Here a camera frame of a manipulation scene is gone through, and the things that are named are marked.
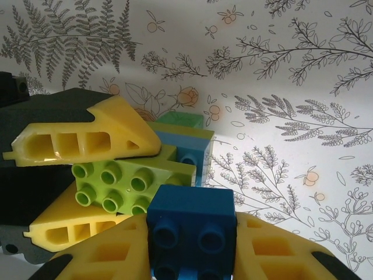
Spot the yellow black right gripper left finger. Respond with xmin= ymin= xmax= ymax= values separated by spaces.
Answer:
xmin=29 ymin=214 xmax=150 ymax=280

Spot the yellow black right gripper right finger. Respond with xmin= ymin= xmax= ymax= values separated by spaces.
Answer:
xmin=234 ymin=212 xmax=364 ymax=280

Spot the green square lego brick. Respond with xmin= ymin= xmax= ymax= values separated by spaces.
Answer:
xmin=156 ymin=112 xmax=205 ymax=131

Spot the light blue long lego brick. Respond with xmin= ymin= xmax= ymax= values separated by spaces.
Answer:
xmin=156 ymin=131 xmax=212 ymax=189

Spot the dark blue square lego brick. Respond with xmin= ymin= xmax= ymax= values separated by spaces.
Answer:
xmin=147 ymin=183 xmax=237 ymax=280

